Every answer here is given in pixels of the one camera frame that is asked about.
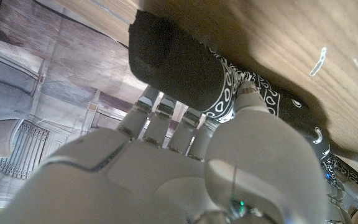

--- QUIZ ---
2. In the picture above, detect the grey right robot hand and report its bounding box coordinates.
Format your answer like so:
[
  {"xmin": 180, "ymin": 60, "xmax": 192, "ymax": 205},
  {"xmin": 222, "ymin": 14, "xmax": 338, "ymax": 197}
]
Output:
[{"xmin": 0, "ymin": 81, "xmax": 329, "ymax": 224}]

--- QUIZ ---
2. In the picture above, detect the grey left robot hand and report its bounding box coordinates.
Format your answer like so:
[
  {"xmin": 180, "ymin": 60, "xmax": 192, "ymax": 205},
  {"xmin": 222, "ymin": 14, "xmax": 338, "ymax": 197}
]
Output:
[{"xmin": 324, "ymin": 169, "xmax": 358, "ymax": 224}]

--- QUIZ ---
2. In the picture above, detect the black paisley bandana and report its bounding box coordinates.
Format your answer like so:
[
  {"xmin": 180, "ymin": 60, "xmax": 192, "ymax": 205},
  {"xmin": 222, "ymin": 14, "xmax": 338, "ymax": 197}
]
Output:
[{"xmin": 128, "ymin": 9, "xmax": 358, "ymax": 200}]

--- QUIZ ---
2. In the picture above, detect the printed sofa room backdrop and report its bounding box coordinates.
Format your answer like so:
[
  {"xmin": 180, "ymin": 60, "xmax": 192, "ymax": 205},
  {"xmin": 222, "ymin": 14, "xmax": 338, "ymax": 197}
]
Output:
[{"xmin": 0, "ymin": 0, "xmax": 155, "ymax": 215}]

